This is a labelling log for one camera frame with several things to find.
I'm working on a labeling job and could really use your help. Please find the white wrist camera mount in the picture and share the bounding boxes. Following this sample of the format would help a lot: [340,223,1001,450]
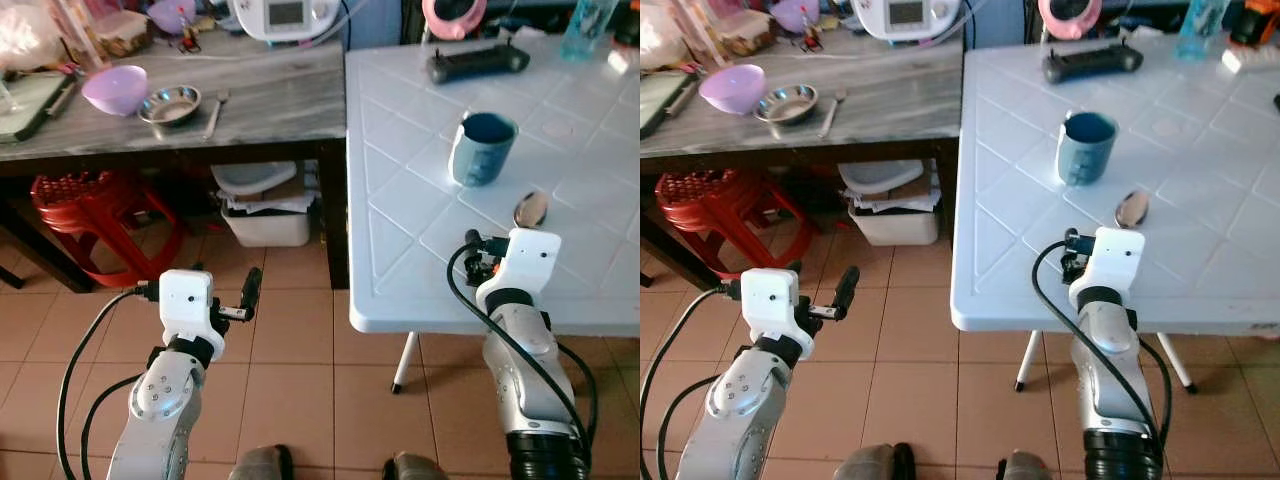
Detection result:
[1068,226,1147,303]
[476,227,562,307]
[740,268,817,343]
[158,268,228,343]

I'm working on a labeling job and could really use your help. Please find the clear plastic bag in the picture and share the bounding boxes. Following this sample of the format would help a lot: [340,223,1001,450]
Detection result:
[0,4,68,75]
[640,8,691,73]

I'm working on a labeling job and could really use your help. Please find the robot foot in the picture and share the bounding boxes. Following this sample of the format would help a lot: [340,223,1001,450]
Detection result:
[229,444,297,480]
[381,451,452,480]
[996,449,1053,480]
[834,442,917,480]

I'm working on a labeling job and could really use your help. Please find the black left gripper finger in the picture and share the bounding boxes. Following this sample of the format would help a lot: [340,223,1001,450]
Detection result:
[835,264,862,321]
[239,266,264,321]

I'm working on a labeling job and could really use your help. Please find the purple plastic bowl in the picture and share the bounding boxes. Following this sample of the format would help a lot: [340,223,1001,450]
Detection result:
[699,64,768,116]
[81,65,150,118]

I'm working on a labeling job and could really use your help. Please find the black handheld controller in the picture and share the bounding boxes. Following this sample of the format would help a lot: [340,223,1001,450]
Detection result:
[1042,44,1145,87]
[427,44,532,87]

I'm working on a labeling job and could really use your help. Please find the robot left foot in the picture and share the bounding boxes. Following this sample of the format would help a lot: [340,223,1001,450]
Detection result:
[229,444,297,480]
[834,442,917,480]

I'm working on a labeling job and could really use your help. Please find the pink round container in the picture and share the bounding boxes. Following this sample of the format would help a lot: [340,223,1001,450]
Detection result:
[421,0,489,42]
[1037,0,1104,42]

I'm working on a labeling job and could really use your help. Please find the white storage box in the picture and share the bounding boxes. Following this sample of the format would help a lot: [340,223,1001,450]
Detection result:
[838,159,943,248]
[211,160,319,250]

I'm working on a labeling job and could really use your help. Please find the steel spoon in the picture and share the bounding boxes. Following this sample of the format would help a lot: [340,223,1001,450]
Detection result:
[1114,189,1152,230]
[512,191,550,230]

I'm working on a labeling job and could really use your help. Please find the grey wooden table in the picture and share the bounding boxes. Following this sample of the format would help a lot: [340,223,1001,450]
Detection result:
[0,28,349,293]
[640,28,963,283]

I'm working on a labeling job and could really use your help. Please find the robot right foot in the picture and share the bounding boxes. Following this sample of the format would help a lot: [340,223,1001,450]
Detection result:
[381,451,452,480]
[996,449,1053,480]

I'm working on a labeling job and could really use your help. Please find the orange black tool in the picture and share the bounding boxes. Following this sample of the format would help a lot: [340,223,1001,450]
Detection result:
[1229,0,1280,47]

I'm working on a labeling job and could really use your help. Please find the long black left arm cable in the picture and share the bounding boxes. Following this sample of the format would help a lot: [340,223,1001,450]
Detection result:
[640,284,744,480]
[55,283,162,480]

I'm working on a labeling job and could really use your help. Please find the white plastic table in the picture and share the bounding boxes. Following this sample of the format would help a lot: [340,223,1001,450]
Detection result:
[344,34,641,395]
[949,34,1280,395]

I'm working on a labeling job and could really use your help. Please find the white kitchen appliance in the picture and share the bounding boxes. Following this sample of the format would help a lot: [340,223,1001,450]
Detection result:
[231,0,343,44]
[851,0,963,44]

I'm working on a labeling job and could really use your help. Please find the red plastic stool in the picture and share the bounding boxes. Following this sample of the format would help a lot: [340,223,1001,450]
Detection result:
[654,167,803,283]
[29,169,185,290]

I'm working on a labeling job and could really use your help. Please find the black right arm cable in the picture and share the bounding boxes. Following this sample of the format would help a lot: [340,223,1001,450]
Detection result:
[445,242,600,473]
[1029,239,1174,463]

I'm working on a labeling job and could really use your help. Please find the steel bowl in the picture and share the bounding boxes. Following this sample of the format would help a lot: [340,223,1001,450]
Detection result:
[753,84,820,128]
[137,85,204,129]

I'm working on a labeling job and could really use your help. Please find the blue mug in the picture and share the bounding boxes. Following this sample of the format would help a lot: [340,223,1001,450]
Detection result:
[1056,110,1120,188]
[449,110,520,189]

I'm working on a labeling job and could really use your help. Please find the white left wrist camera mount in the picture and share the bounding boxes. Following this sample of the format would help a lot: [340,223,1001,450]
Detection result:
[158,268,228,343]
[740,268,817,343]

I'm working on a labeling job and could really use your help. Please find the short black left arm cable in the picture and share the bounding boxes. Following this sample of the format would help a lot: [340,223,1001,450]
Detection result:
[79,373,142,480]
[656,374,722,480]

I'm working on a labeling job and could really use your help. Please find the clear teal bottle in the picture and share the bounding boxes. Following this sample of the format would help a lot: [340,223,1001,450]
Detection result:
[559,0,620,62]
[1174,0,1232,60]

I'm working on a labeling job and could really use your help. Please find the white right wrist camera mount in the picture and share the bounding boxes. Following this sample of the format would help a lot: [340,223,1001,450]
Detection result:
[1068,226,1147,303]
[476,227,562,307]

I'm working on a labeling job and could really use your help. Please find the dark green tray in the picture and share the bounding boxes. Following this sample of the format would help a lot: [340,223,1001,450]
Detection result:
[0,70,78,144]
[640,70,702,140]

